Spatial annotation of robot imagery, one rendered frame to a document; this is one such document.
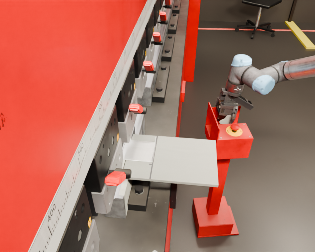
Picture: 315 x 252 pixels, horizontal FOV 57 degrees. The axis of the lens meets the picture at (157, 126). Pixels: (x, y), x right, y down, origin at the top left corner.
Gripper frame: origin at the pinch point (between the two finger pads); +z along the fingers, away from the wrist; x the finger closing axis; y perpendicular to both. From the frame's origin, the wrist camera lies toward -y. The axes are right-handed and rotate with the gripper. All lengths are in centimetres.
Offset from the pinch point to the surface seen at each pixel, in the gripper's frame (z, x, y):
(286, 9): 38, -331, -192
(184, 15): -14, -114, 5
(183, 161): -24, 47, 32
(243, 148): 0.8, 15.1, -3.2
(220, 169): 21.6, 8.2, 0.8
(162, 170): -24, 50, 39
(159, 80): -14.5, -15.7, 32.9
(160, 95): -14.5, -2.3, 33.6
